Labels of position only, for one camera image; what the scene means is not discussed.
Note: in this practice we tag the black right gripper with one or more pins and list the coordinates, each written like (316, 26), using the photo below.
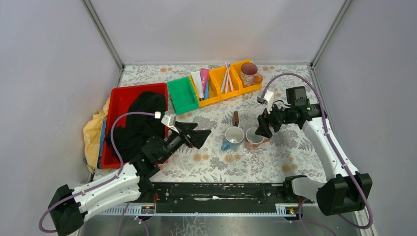
(263, 129)

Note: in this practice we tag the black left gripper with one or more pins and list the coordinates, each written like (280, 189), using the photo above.
(187, 137)

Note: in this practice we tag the floral orange-handled mug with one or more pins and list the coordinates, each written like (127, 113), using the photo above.
(254, 141)

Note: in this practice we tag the blue ceramic mug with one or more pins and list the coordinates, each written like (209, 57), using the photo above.
(234, 136)

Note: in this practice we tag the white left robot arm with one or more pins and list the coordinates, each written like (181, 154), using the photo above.
(70, 208)

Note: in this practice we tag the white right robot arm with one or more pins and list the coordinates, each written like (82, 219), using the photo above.
(345, 189)

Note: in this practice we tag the blue toothpaste tube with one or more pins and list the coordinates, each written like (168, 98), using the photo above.
(206, 91)

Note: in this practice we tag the white toothpaste tube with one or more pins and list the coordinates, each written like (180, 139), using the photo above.
(198, 84)

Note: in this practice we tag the pink toothpaste tube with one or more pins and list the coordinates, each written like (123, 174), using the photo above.
(204, 72)

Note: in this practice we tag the pink toothbrush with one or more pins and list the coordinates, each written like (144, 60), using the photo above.
(227, 83)
(226, 78)

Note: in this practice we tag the red plastic tray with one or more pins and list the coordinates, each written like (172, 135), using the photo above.
(120, 100)

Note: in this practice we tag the green plastic bin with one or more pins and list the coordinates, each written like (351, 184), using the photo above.
(182, 95)

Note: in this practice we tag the black cloth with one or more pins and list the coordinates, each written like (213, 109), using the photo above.
(130, 138)

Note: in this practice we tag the pink pumpkin-face mug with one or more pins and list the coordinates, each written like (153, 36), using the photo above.
(250, 75)

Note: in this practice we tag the yellow bin with toothbrushes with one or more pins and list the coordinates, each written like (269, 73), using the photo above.
(217, 76)

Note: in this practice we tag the yellow bin with mugs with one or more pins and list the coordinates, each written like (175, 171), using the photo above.
(236, 66)

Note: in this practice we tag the blue cloth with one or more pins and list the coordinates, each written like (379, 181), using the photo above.
(101, 143)

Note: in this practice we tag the yellow cloth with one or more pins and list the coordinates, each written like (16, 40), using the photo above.
(91, 136)

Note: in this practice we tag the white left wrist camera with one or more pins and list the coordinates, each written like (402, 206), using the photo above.
(169, 120)

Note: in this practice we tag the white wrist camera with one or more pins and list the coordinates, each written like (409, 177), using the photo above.
(266, 97)
(169, 120)

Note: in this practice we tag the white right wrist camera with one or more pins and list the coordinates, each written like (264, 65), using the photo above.
(266, 97)

